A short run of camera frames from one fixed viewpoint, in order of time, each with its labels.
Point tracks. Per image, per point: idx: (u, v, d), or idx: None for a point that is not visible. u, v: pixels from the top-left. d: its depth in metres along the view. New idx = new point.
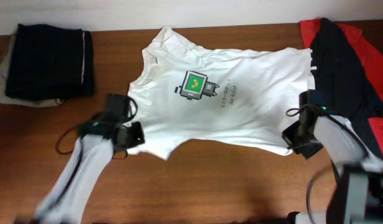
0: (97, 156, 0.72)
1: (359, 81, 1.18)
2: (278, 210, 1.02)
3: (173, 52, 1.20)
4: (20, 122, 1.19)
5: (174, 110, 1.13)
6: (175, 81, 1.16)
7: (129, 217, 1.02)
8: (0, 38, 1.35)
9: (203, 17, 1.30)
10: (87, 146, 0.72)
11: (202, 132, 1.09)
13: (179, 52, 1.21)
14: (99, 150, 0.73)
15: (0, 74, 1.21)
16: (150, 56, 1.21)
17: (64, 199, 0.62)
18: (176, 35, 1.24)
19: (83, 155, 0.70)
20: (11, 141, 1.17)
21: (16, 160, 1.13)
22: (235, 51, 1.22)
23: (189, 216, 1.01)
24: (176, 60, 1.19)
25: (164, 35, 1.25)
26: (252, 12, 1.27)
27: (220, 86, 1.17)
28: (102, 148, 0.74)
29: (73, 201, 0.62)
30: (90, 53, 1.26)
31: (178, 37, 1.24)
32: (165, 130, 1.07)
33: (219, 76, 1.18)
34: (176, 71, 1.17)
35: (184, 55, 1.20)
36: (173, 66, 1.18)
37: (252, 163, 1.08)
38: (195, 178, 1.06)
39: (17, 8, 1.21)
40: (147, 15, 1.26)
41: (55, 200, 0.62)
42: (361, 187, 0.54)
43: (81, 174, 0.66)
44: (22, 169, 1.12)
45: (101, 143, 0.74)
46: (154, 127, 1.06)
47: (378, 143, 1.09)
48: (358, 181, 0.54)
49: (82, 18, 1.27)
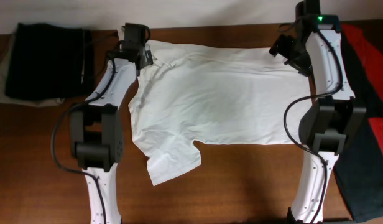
0: (121, 87, 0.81)
1: (359, 83, 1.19)
2: (278, 210, 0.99)
3: (155, 134, 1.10)
4: (17, 122, 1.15)
5: (163, 99, 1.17)
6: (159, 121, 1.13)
7: (129, 218, 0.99)
8: (0, 38, 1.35)
9: (203, 17, 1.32)
10: (117, 65, 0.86)
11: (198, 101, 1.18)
13: (160, 129, 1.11)
14: (129, 70, 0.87)
15: (0, 73, 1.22)
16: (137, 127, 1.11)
17: (104, 98, 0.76)
18: (145, 132, 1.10)
19: (114, 71, 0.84)
20: (8, 140, 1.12)
21: (8, 159, 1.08)
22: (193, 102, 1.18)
23: (189, 216, 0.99)
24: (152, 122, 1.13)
25: (136, 124, 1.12)
26: (250, 12, 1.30)
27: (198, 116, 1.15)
28: (126, 80, 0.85)
29: (113, 101, 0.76)
30: (90, 51, 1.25)
31: (148, 130, 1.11)
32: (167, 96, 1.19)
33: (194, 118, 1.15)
34: (158, 126, 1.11)
35: (158, 122, 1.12)
36: (148, 128, 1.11)
37: (252, 164, 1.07)
38: (196, 178, 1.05)
39: (21, 7, 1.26)
40: (147, 14, 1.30)
41: (96, 98, 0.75)
42: (329, 114, 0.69)
43: (119, 81, 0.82)
44: (13, 170, 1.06)
45: (124, 78, 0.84)
46: (157, 94, 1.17)
47: (378, 141, 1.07)
48: (314, 44, 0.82)
49: (83, 17, 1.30)
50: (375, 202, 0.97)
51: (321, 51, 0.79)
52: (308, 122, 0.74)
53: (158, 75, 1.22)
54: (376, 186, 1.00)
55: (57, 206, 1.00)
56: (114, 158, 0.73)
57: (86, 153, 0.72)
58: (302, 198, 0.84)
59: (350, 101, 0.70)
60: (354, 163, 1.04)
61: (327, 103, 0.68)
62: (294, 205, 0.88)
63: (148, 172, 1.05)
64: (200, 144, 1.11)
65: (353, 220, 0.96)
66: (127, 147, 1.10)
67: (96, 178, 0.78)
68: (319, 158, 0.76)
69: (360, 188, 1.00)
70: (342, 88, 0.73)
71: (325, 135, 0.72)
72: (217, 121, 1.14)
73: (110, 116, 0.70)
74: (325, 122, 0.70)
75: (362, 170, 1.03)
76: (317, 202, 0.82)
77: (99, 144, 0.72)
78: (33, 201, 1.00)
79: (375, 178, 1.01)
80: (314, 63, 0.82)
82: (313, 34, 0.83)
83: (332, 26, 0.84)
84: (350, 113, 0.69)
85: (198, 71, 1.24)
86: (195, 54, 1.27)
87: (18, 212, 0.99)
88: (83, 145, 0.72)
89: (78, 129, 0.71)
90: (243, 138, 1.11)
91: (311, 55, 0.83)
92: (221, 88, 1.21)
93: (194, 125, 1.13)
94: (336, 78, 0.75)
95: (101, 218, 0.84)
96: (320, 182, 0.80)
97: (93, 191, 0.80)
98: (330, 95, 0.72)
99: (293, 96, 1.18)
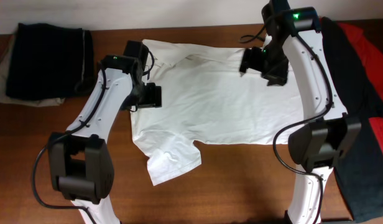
0: (112, 103, 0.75)
1: (359, 83, 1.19)
2: (278, 210, 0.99)
3: (155, 134, 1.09)
4: (17, 122, 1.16)
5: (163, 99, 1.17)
6: (158, 120, 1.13)
7: (129, 218, 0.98)
8: (0, 38, 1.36)
9: (202, 15, 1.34)
10: (109, 79, 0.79)
11: (198, 100, 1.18)
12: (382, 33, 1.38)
13: (160, 129, 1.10)
14: (122, 84, 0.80)
15: (0, 74, 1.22)
16: (137, 126, 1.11)
17: (90, 126, 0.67)
18: (145, 131, 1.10)
19: (105, 87, 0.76)
20: (8, 140, 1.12)
21: (9, 160, 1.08)
22: (193, 102, 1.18)
23: (189, 216, 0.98)
24: (152, 121, 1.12)
25: (136, 124, 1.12)
26: (248, 11, 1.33)
27: (198, 116, 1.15)
28: (118, 97, 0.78)
29: (100, 127, 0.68)
30: (90, 52, 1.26)
31: (148, 129, 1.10)
32: (167, 96, 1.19)
33: (194, 118, 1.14)
34: (158, 126, 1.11)
35: (160, 122, 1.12)
36: (148, 128, 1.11)
37: (252, 165, 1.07)
38: (195, 178, 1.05)
39: (22, 8, 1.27)
40: (147, 14, 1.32)
41: (80, 126, 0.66)
42: (321, 138, 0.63)
43: (109, 99, 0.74)
44: (14, 170, 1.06)
45: (115, 96, 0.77)
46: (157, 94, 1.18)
47: (378, 140, 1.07)
48: (294, 52, 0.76)
49: (84, 17, 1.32)
50: (376, 202, 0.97)
51: (304, 60, 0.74)
52: (298, 145, 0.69)
53: (158, 75, 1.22)
54: (376, 186, 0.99)
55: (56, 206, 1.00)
56: (101, 193, 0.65)
57: (68, 188, 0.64)
58: (299, 208, 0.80)
59: (342, 121, 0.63)
60: (354, 162, 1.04)
61: (317, 126, 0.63)
62: (291, 210, 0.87)
63: (148, 172, 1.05)
64: (200, 144, 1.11)
65: (353, 220, 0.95)
66: (127, 147, 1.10)
67: (85, 208, 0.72)
68: (314, 175, 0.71)
69: (360, 187, 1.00)
70: (332, 106, 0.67)
71: (318, 157, 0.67)
72: (217, 122, 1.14)
73: (94, 151, 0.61)
74: (318, 145, 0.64)
75: (362, 169, 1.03)
76: (314, 211, 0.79)
77: (86, 178, 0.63)
78: (33, 202, 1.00)
79: (375, 177, 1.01)
80: (298, 76, 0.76)
82: (292, 38, 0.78)
83: (309, 21, 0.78)
84: (344, 132, 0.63)
85: (199, 71, 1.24)
86: (196, 55, 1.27)
87: (18, 212, 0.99)
88: (64, 180, 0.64)
89: (59, 164, 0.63)
90: (243, 138, 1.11)
91: (293, 60, 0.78)
92: (221, 88, 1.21)
93: (194, 126, 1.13)
94: (324, 93, 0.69)
95: None
96: (316, 194, 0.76)
97: (84, 213, 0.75)
98: (321, 117, 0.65)
99: (293, 96, 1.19)
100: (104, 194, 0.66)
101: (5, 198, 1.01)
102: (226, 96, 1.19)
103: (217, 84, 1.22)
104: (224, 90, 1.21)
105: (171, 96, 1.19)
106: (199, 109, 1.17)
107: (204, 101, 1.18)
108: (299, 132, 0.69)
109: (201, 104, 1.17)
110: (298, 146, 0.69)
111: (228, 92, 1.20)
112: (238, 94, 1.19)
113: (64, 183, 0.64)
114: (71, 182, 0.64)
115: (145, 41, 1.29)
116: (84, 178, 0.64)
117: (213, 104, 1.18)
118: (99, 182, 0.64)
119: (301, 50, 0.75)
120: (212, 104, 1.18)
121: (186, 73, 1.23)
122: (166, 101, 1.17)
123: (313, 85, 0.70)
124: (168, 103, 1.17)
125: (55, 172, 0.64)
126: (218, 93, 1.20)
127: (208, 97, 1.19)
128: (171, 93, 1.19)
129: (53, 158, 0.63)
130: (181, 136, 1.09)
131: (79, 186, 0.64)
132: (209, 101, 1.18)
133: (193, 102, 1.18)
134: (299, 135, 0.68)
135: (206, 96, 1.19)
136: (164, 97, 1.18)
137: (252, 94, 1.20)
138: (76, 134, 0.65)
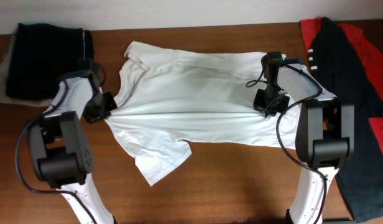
0: (78, 99, 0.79)
1: (359, 83, 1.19)
2: (278, 210, 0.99)
3: (140, 134, 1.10)
4: (18, 121, 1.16)
5: (147, 100, 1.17)
6: (143, 119, 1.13)
7: (129, 218, 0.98)
8: (0, 38, 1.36)
9: (203, 15, 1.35)
10: (69, 84, 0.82)
11: (184, 101, 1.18)
12: None
13: (144, 128, 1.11)
14: (83, 85, 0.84)
15: (0, 74, 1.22)
16: (119, 125, 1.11)
17: (61, 108, 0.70)
18: (129, 130, 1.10)
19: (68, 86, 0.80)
20: (9, 140, 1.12)
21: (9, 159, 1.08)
22: (178, 102, 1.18)
23: (189, 216, 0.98)
24: (135, 120, 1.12)
25: (119, 124, 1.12)
26: (247, 11, 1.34)
27: (183, 117, 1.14)
28: (80, 96, 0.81)
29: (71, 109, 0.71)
30: (90, 53, 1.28)
31: (132, 129, 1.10)
32: (152, 96, 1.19)
33: (179, 119, 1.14)
34: (142, 126, 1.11)
35: (143, 123, 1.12)
36: (132, 127, 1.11)
37: (252, 164, 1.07)
38: (196, 178, 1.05)
39: (22, 7, 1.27)
40: (147, 14, 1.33)
41: (52, 109, 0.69)
42: (319, 116, 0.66)
43: (73, 95, 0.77)
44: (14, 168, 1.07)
45: (79, 93, 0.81)
46: (143, 94, 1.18)
47: (378, 140, 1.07)
48: (285, 79, 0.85)
49: (84, 18, 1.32)
50: (375, 202, 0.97)
51: (293, 76, 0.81)
52: (302, 140, 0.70)
53: (143, 79, 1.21)
54: (376, 186, 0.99)
55: (56, 206, 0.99)
56: (85, 168, 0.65)
57: (51, 173, 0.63)
58: (302, 207, 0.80)
59: (337, 102, 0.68)
60: (354, 162, 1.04)
61: (314, 104, 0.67)
62: (293, 210, 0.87)
63: (142, 173, 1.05)
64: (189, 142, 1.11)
65: (353, 220, 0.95)
66: None
67: (74, 193, 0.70)
68: (319, 174, 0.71)
69: (360, 187, 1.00)
70: (322, 93, 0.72)
71: (323, 148, 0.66)
72: (203, 122, 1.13)
73: (70, 122, 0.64)
74: (317, 127, 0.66)
75: (362, 169, 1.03)
76: (316, 211, 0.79)
77: (66, 155, 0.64)
78: (32, 202, 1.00)
79: (375, 177, 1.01)
80: (291, 92, 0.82)
82: (283, 68, 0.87)
83: (295, 60, 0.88)
84: (340, 113, 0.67)
85: (184, 73, 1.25)
86: (183, 60, 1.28)
87: (17, 212, 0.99)
88: (45, 163, 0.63)
89: (39, 146, 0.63)
90: (229, 137, 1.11)
91: (286, 85, 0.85)
92: (207, 93, 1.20)
93: (177, 129, 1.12)
94: (313, 88, 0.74)
95: None
96: (319, 195, 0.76)
97: (74, 203, 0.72)
98: (313, 98, 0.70)
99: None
100: (88, 170, 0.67)
101: (5, 197, 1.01)
102: (219, 96, 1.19)
103: (206, 84, 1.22)
104: (217, 89, 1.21)
105: (156, 96, 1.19)
106: (185, 109, 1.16)
107: (189, 102, 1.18)
108: (299, 126, 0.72)
109: (186, 105, 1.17)
110: (303, 142, 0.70)
111: (222, 89, 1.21)
112: (235, 93, 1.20)
113: (45, 167, 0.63)
114: (52, 162, 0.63)
115: (133, 43, 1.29)
116: (66, 157, 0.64)
117: (199, 104, 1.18)
118: (79, 155, 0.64)
119: (290, 73, 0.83)
120: (199, 104, 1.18)
121: (171, 74, 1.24)
122: (150, 101, 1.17)
123: (303, 86, 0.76)
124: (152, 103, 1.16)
125: (35, 158, 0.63)
126: (207, 92, 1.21)
127: (194, 97, 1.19)
128: (156, 93, 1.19)
129: (32, 142, 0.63)
130: (165, 133, 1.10)
131: (63, 166, 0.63)
132: (196, 100, 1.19)
133: (178, 102, 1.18)
134: (301, 130, 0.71)
135: (192, 95, 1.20)
136: (148, 98, 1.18)
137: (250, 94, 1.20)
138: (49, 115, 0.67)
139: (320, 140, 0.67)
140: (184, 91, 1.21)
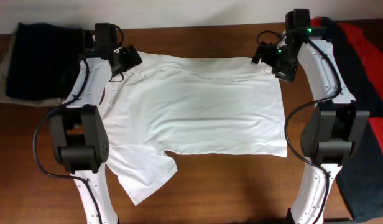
0: (98, 83, 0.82)
1: (359, 82, 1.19)
2: (278, 209, 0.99)
3: (124, 140, 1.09)
4: (16, 122, 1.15)
5: (133, 104, 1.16)
6: (122, 130, 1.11)
7: (129, 218, 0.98)
8: (0, 38, 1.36)
9: (203, 15, 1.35)
10: (91, 65, 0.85)
11: (170, 103, 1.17)
12: None
13: (127, 139, 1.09)
14: (103, 68, 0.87)
15: (0, 73, 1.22)
16: None
17: (82, 98, 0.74)
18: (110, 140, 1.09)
19: (88, 71, 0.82)
20: (9, 139, 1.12)
21: (9, 160, 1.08)
22: (165, 105, 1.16)
23: (189, 216, 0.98)
24: (117, 124, 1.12)
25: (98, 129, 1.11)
26: (248, 11, 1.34)
27: (170, 122, 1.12)
28: (101, 80, 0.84)
29: (91, 99, 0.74)
30: None
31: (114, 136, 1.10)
32: (138, 100, 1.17)
33: (165, 123, 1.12)
34: (123, 129, 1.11)
35: (127, 128, 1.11)
36: (117, 136, 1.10)
37: (252, 164, 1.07)
38: (195, 178, 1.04)
39: (22, 7, 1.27)
40: (147, 14, 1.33)
41: (73, 99, 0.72)
42: (331, 120, 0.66)
43: (93, 82, 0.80)
44: (13, 169, 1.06)
45: (99, 77, 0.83)
46: (129, 98, 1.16)
47: (378, 140, 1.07)
48: (308, 57, 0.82)
49: (84, 17, 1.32)
50: (376, 202, 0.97)
51: (315, 59, 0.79)
52: (308, 137, 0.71)
53: (126, 86, 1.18)
54: (376, 186, 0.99)
55: (56, 206, 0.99)
56: (100, 157, 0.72)
57: (70, 157, 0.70)
58: (303, 205, 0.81)
59: (354, 106, 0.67)
60: (354, 162, 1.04)
61: (329, 107, 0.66)
62: (293, 208, 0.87)
63: (127, 191, 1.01)
64: (171, 153, 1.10)
65: (352, 220, 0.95)
66: None
67: (85, 180, 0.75)
68: (321, 170, 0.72)
69: (360, 187, 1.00)
70: (341, 93, 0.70)
71: (328, 145, 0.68)
72: (189, 126, 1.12)
73: (91, 116, 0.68)
74: (327, 129, 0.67)
75: (362, 170, 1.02)
76: (318, 209, 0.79)
77: (83, 147, 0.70)
78: (32, 203, 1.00)
79: (375, 177, 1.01)
80: (310, 74, 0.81)
82: (306, 44, 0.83)
83: (320, 38, 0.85)
84: (354, 117, 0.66)
85: (173, 75, 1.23)
86: (168, 65, 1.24)
87: (17, 211, 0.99)
88: (65, 149, 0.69)
89: (59, 134, 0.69)
90: (212, 147, 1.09)
91: (306, 65, 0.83)
92: (193, 97, 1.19)
93: (160, 133, 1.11)
94: (333, 83, 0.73)
95: (96, 219, 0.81)
96: (321, 192, 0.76)
97: (84, 191, 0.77)
98: (330, 100, 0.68)
99: (280, 101, 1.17)
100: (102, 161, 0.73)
101: (4, 197, 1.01)
102: (217, 96, 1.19)
103: (196, 84, 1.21)
104: (214, 89, 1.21)
105: (144, 99, 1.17)
106: (173, 112, 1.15)
107: (178, 104, 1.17)
108: (307, 123, 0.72)
109: (174, 107, 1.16)
110: (308, 139, 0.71)
111: (219, 89, 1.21)
112: (235, 93, 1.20)
113: (63, 152, 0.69)
114: (69, 152, 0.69)
115: None
116: (83, 145, 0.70)
117: (188, 107, 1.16)
118: (97, 146, 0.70)
119: (313, 52, 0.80)
120: (186, 106, 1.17)
121: (159, 78, 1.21)
122: (137, 106, 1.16)
123: (327, 72, 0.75)
124: (137, 109, 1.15)
125: (56, 145, 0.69)
126: (201, 92, 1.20)
127: (183, 100, 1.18)
128: (141, 96, 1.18)
129: (53, 131, 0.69)
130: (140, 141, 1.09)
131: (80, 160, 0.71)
132: (184, 103, 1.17)
133: (165, 104, 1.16)
134: (308, 126, 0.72)
135: (181, 98, 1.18)
136: (133, 102, 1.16)
137: (251, 92, 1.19)
138: (70, 106, 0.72)
139: (326, 139, 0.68)
140: (171, 93, 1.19)
